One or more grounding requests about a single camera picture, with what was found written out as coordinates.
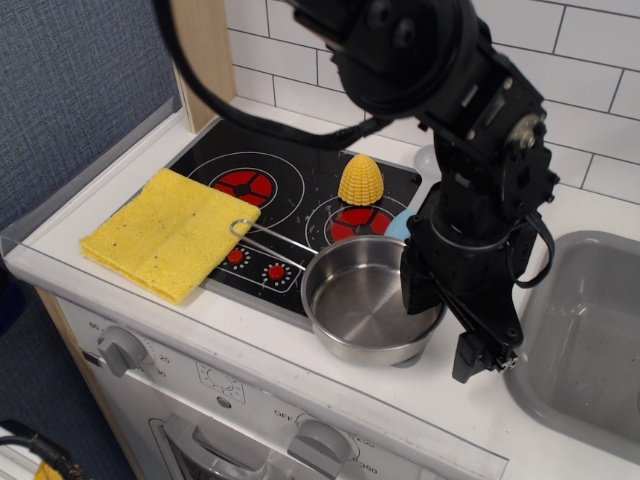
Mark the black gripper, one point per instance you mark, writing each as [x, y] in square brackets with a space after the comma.
[475, 285]

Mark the stainless steel pot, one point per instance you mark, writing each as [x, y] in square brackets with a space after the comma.
[351, 293]

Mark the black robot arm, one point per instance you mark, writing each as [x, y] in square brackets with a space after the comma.
[471, 239]

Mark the black toy stove top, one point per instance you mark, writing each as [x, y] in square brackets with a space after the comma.
[296, 190]

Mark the grey sink basin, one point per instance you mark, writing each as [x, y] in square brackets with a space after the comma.
[578, 368]

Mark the yellow toy corn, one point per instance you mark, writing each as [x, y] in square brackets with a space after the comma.
[361, 182]

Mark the grey right oven knob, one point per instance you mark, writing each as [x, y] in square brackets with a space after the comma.
[321, 448]

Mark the grey oven knob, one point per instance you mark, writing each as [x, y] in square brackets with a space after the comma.
[121, 350]
[321, 448]

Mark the white toy oven front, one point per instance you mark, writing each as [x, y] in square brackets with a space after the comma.
[183, 419]

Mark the yellow folded cloth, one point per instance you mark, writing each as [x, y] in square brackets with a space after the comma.
[171, 236]

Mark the grey left oven knob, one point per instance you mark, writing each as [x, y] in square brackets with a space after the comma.
[121, 350]

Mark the yellow object bottom left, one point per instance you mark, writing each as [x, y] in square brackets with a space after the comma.
[47, 472]

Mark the grey spoon blue handle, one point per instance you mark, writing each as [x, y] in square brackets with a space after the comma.
[425, 164]

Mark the wooden side post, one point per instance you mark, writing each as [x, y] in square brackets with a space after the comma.
[201, 28]

